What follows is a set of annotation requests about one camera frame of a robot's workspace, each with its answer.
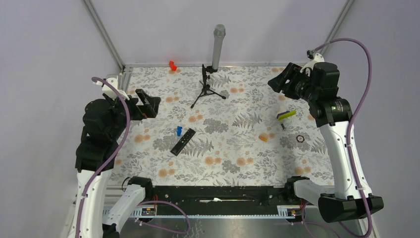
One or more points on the red plastic block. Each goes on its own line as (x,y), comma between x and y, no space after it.
(172,66)

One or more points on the orange battery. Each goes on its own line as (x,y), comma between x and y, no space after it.
(263,138)

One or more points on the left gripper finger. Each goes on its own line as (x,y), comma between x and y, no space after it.
(149,111)
(147,99)

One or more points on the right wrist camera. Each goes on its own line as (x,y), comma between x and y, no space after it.
(314,57)

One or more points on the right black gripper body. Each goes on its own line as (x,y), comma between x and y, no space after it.
(299,88)

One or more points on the yellow purple sponge block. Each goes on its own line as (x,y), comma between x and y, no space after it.
(284,113)

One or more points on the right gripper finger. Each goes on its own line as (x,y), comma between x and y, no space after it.
(279,84)
(290,71)

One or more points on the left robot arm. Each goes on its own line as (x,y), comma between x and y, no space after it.
(105,121)

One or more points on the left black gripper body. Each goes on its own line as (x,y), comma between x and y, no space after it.
(134,112)

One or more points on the black microphone tripod stand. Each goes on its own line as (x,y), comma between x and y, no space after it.
(206,90)

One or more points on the black remote control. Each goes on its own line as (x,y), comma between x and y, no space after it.
(184,140)

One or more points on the blue plastic block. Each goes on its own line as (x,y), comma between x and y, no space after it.
(179,131)

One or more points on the grey microphone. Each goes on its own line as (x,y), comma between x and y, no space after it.
(219,33)

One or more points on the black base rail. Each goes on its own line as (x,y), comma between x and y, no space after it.
(219,201)

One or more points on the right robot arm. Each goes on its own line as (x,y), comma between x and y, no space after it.
(351,197)

